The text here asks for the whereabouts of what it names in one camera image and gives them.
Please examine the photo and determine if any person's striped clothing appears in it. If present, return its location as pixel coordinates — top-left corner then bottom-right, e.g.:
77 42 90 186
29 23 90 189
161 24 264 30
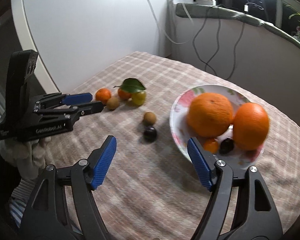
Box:
7 180 38 230

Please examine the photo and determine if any smooth large orange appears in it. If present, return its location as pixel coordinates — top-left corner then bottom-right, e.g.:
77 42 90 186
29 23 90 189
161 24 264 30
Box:
232 102 270 151

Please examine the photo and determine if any mandarin with green leaf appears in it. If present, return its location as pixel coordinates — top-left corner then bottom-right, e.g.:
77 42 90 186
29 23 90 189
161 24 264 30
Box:
114 78 146 100

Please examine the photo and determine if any brown longan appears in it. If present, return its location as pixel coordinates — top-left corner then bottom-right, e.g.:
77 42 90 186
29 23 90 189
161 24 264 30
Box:
106 97 120 110
143 112 157 127

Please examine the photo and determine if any rough large orange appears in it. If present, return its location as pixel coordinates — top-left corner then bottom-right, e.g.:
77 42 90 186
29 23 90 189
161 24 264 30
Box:
187 92 234 137

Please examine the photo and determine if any dark purple plum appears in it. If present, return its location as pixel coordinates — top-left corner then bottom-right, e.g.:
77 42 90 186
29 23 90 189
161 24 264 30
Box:
219 137 235 155
143 127 157 142

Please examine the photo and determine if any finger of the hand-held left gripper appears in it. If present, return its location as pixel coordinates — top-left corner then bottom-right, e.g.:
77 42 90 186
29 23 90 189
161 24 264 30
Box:
39 92 93 107
35 102 104 117

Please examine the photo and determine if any checkered beige tablecloth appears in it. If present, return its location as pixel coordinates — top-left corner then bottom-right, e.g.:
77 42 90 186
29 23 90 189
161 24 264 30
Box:
27 51 300 240

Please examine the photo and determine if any floral white plate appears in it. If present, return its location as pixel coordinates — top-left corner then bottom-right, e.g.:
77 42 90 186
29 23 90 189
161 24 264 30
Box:
170 84 265 170

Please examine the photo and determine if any white cable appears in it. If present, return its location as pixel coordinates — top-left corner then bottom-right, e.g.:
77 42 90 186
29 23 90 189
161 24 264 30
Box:
139 0 203 45

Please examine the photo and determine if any small orange kumquat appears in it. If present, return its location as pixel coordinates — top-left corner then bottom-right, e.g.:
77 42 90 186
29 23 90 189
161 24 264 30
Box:
203 138 220 153

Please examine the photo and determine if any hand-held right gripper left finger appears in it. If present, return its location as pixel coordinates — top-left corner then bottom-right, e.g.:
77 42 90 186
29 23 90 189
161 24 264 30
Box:
20 135 117 240

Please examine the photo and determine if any green round fruit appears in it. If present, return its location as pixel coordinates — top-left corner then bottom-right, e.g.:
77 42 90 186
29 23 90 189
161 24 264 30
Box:
131 90 147 106

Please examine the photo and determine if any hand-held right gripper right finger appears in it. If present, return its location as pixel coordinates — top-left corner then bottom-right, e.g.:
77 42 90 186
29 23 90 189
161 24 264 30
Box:
187 137 284 240

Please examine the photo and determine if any small leafless mandarin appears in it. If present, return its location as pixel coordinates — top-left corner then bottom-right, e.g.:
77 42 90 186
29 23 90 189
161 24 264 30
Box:
95 88 112 105

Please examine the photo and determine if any person's left hand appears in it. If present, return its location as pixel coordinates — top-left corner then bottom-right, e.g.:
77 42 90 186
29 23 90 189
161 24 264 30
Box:
0 136 52 180

